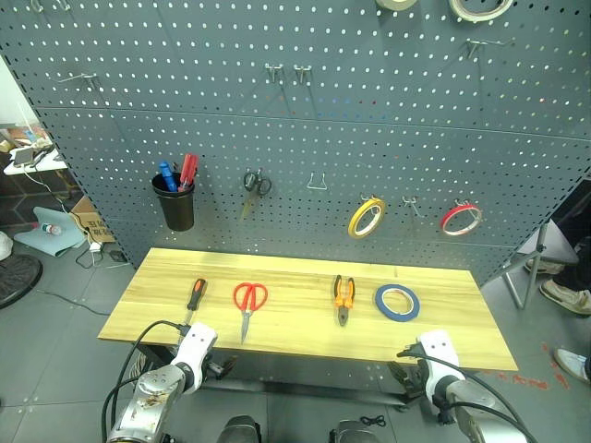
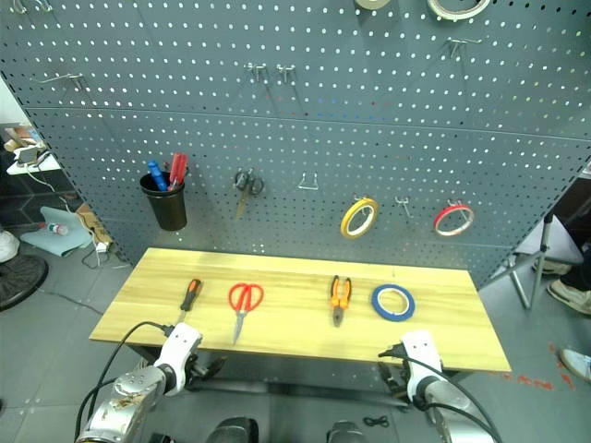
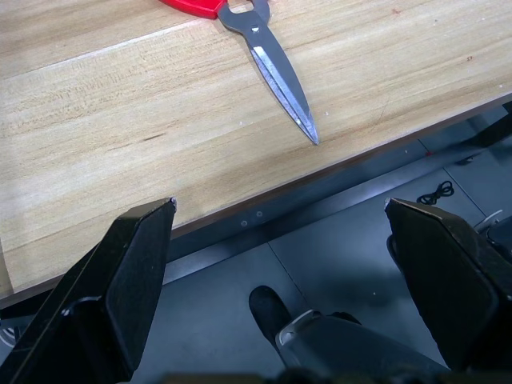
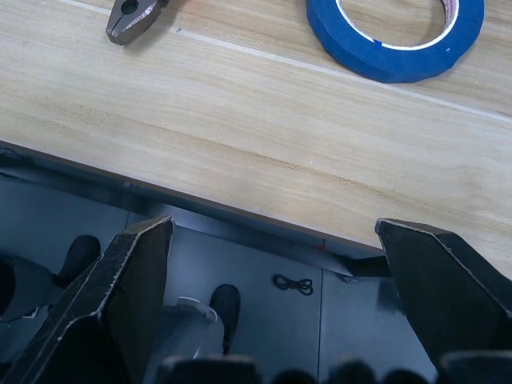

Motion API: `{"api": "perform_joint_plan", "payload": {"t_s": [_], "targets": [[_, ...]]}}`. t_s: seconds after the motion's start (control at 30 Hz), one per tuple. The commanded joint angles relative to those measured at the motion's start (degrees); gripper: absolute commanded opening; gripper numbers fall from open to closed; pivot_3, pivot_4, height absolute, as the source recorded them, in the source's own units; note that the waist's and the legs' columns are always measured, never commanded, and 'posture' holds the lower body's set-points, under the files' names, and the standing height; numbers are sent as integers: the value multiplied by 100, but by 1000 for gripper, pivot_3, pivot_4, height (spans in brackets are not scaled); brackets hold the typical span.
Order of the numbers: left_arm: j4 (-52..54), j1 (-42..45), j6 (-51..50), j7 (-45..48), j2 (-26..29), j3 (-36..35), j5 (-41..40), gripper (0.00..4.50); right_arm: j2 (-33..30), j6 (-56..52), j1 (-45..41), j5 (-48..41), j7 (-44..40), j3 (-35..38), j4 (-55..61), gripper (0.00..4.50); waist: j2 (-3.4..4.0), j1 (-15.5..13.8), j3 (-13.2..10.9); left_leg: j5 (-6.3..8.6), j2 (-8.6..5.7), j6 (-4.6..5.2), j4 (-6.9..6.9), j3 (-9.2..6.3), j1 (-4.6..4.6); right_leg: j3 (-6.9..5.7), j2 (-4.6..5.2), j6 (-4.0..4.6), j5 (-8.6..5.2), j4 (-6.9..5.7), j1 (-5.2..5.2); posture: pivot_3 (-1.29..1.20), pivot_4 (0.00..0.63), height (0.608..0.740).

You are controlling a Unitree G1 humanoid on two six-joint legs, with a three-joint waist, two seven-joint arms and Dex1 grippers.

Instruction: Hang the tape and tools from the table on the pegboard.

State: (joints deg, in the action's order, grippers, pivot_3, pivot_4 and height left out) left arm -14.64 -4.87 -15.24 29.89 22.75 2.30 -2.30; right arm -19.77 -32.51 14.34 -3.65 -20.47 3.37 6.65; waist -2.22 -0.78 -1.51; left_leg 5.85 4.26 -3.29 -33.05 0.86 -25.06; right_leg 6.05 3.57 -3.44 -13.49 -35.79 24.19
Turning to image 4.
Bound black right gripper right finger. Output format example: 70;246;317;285
374;218;512;369

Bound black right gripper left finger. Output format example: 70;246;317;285
0;216;174;384

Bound blue masking tape roll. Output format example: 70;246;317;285
306;0;486;84

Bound dark steel pliers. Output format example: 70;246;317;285
105;0;168;46

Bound black cord on floor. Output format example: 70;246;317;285
273;274;314;297

